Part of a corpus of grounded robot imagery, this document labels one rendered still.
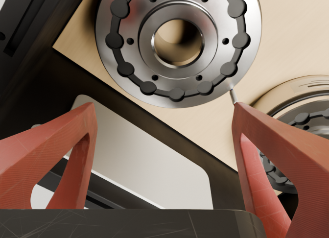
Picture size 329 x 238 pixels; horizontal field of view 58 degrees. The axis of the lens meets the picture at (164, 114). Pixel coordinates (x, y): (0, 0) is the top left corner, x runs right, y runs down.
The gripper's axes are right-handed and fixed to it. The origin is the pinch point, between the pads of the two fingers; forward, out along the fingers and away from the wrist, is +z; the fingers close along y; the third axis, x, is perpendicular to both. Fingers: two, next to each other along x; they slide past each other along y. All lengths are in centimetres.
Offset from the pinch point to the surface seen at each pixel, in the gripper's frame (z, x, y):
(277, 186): 7.4, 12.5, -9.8
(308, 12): 10.6, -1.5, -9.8
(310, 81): 9.7, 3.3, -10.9
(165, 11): 7.0, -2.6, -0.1
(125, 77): 7.6, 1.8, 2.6
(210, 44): 7.0, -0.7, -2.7
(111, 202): 0.8, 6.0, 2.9
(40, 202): 24.1, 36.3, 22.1
